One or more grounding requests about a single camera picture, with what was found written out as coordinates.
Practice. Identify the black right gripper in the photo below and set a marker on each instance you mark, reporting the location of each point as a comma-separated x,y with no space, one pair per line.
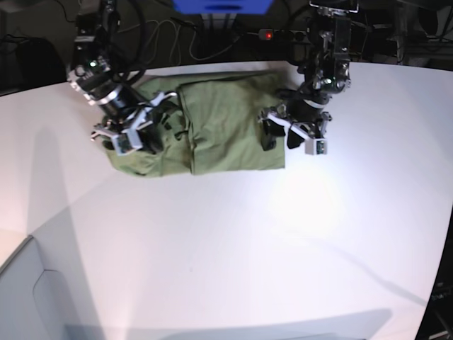
95,78

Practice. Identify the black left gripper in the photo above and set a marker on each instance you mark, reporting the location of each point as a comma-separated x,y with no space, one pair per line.
305,108

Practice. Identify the green T-shirt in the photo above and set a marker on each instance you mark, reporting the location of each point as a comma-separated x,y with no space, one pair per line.
211,126

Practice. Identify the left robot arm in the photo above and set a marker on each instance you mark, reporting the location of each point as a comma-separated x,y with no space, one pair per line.
326,67

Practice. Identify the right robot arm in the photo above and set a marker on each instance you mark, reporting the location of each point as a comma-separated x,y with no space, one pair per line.
97,23

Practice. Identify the black power strip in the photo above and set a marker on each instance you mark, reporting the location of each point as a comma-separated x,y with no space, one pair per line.
280,35

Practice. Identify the blue box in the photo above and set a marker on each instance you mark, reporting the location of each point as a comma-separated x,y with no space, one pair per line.
254,7

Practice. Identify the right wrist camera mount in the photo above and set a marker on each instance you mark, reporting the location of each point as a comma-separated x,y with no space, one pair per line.
126,113

